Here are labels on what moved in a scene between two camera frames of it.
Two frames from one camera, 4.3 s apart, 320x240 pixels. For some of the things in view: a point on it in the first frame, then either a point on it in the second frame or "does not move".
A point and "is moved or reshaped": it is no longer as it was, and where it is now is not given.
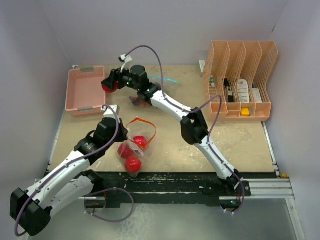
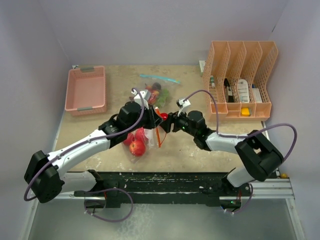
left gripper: (123, 132) → (154, 119)
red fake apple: (141, 141) → (164, 116)
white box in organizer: (257, 95) does not move
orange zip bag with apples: (132, 152) is moved or reshaped
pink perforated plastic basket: (85, 91) does not move
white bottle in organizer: (243, 90) does not move
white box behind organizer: (202, 63) does not move
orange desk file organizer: (235, 80) does not move
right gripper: (116, 75) → (173, 118)
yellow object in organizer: (245, 112) does not move
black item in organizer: (229, 97) does not move
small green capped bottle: (212, 81) does not move
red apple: (124, 150) → (140, 136)
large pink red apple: (133, 164) → (137, 148)
